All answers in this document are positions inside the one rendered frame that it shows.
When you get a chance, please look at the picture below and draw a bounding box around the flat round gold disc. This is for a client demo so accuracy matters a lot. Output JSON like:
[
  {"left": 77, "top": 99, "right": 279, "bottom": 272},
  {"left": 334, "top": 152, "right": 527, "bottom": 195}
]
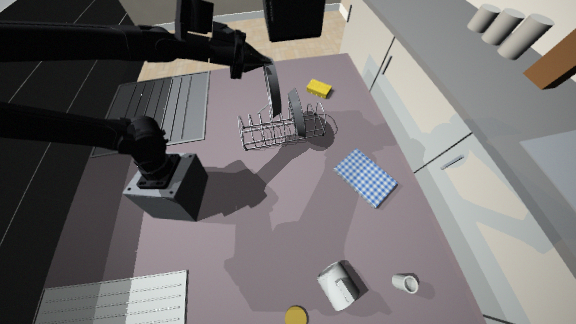
[{"left": 285, "top": 305, "right": 307, "bottom": 324}]

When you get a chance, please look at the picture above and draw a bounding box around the yellow sponge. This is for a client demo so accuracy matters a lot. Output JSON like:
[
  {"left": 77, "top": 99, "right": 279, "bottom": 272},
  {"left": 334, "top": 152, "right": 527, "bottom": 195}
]
[{"left": 306, "top": 79, "right": 332, "bottom": 99}]

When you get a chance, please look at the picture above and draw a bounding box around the blue checkered towel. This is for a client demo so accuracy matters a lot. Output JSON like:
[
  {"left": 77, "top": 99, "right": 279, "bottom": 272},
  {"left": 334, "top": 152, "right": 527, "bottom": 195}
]
[{"left": 334, "top": 148, "right": 397, "bottom": 208}]

